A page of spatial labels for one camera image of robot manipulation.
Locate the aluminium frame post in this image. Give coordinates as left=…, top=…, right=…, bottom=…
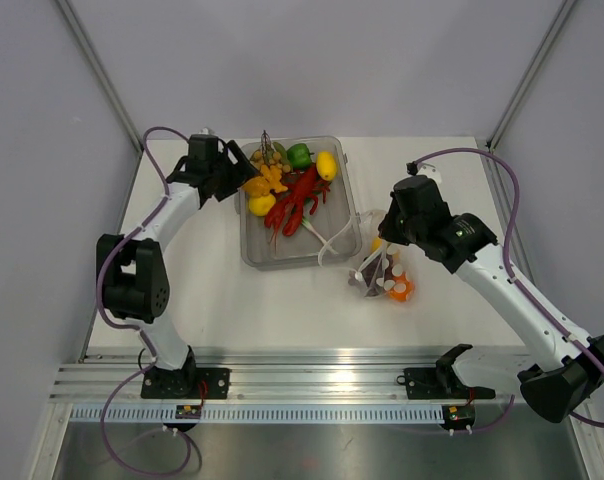
left=486, top=0, right=581, bottom=152
left=52, top=0, right=143, bottom=157

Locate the dark red grape bunch toy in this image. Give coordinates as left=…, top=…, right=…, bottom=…
left=348, top=254, right=396, bottom=298

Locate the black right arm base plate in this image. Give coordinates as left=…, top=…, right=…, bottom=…
left=396, top=344, right=496, bottom=402

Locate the red lobster toy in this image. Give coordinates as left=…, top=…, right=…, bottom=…
left=264, top=163, right=331, bottom=252

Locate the orange fruit toy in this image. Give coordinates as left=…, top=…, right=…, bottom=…
left=388, top=277, right=415, bottom=303

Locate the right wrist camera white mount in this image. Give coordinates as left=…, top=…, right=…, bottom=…
left=418, top=163, right=442, bottom=184

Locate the white slotted cable duct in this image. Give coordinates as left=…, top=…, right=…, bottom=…
left=70, top=403, right=444, bottom=425

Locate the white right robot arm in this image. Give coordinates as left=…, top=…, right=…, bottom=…
left=379, top=175, right=604, bottom=423

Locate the right aluminium frame post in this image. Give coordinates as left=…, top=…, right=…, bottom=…
left=486, top=0, right=581, bottom=152

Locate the green bell pepper toy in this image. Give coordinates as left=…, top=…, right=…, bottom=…
left=287, top=143, right=313, bottom=170

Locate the clear plastic food tray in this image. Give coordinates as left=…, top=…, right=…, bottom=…
left=235, top=136, right=361, bottom=271

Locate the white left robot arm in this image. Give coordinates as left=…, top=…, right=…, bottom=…
left=96, top=134, right=258, bottom=399

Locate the left aluminium frame post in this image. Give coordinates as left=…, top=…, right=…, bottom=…
left=52, top=0, right=143, bottom=157

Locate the clear dotted zip top bag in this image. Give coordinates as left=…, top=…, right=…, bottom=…
left=317, top=209, right=416, bottom=304

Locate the yellow banana bunch toy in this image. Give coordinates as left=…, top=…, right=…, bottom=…
left=242, top=165, right=288, bottom=198

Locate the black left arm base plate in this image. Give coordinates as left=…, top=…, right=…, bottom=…
left=140, top=367, right=231, bottom=400

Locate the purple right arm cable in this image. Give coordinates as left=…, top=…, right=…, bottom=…
left=405, top=147, right=604, bottom=435

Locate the green grape bunch toy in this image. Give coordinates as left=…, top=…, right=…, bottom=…
left=249, top=130, right=292, bottom=173

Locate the yellow lemon toy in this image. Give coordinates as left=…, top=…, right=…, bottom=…
left=316, top=151, right=338, bottom=182
left=248, top=194, right=277, bottom=217

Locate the aluminium mounting rail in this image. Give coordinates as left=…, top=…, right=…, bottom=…
left=49, top=347, right=593, bottom=405

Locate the green scallion toy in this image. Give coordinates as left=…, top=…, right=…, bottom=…
left=301, top=199, right=338, bottom=256

